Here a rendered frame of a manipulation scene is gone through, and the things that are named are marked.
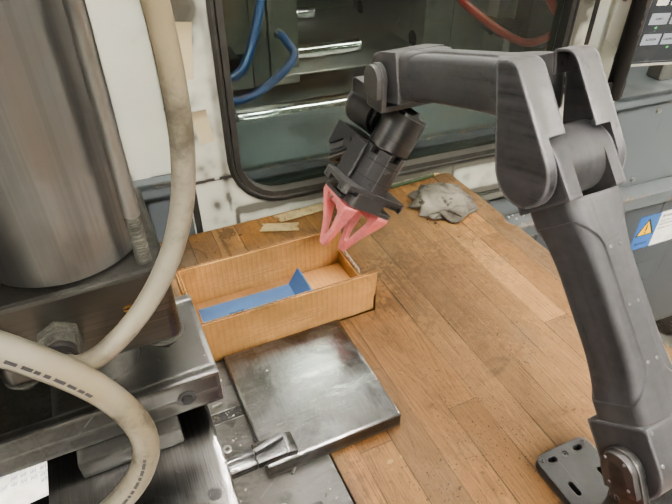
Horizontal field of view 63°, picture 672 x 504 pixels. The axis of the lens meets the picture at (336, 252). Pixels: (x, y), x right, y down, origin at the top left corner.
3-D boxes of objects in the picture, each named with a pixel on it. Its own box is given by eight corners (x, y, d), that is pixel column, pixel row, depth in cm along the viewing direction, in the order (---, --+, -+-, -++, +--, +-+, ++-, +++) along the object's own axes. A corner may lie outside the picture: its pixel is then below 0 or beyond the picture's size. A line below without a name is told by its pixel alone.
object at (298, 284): (317, 312, 78) (317, 296, 76) (211, 345, 73) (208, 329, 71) (299, 282, 83) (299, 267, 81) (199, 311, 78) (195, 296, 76)
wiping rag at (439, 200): (433, 236, 95) (493, 212, 98) (434, 223, 93) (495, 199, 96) (392, 198, 105) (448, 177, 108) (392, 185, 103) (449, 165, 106)
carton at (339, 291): (375, 313, 79) (377, 272, 75) (204, 370, 71) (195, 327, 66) (337, 263, 89) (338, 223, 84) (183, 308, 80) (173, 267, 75)
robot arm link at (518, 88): (358, 49, 66) (555, 63, 40) (421, 39, 69) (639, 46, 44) (367, 149, 71) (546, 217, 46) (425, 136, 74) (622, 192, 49)
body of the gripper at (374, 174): (320, 175, 73) (347, 125, 71) (376, 197, 79) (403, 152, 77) (340, 196, 68) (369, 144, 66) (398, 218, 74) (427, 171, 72)
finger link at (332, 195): (299, 227, 77) (331, 169, 74) (339, 240, 81) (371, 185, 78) (318, 253, 72) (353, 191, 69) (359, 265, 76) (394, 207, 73)
